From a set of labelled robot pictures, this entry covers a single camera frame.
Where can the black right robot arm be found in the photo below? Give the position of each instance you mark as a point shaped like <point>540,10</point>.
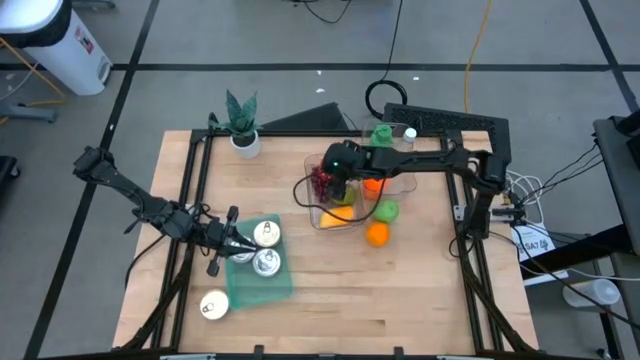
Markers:
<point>425,157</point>

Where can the teal translucent plastic bin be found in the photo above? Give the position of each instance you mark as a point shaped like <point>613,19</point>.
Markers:
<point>260,290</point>

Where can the black aluminium rig frame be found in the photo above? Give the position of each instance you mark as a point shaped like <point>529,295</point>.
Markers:
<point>197,175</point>

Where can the clear plastic bin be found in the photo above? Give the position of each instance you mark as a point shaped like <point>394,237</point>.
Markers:
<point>405,175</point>
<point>315,220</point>

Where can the green tuna can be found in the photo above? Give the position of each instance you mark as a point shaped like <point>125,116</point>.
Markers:
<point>267,233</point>
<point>266,262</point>

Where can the clear water bottle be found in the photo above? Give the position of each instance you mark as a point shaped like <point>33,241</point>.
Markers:
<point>409,136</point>

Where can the black perforated computer case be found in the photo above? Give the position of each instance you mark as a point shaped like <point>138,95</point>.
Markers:
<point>450,125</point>

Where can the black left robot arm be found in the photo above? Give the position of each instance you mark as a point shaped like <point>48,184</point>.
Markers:
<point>125,187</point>

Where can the orange plastic bottle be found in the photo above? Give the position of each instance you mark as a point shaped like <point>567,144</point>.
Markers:
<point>375,187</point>

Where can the red grape bunch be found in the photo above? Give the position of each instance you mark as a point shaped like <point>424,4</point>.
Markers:
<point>320,184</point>

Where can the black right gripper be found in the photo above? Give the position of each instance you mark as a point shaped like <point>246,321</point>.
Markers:
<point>345,160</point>

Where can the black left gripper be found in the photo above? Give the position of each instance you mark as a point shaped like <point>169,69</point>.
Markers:
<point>220,237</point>

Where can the green pineapple top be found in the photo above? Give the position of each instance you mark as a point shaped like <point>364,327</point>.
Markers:
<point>242,125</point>

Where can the yellow mango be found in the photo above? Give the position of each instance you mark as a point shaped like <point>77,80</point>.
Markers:
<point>336,217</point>

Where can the green apple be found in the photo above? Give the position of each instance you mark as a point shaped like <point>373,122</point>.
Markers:
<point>386,211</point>

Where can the white label card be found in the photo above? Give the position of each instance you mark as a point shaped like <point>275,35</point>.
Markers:
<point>532,244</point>

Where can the white trash can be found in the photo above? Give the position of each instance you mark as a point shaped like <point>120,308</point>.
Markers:
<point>60,50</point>

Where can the grey side desk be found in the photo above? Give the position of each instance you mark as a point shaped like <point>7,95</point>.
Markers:
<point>620,175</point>

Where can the green pear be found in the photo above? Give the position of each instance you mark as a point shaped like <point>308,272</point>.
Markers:
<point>352,197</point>

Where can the translucent plastic jug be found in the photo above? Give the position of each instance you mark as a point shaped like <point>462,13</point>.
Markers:
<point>592,292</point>

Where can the blue tuna can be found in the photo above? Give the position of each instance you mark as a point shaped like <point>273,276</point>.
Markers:
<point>214,304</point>
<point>243,258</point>

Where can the black flat panel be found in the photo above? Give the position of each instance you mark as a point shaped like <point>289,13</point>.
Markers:
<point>310,120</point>

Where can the green crumpled item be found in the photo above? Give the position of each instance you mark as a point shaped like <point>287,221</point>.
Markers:
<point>382,136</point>

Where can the orange fruit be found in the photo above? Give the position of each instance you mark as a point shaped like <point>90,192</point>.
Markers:
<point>377,235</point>

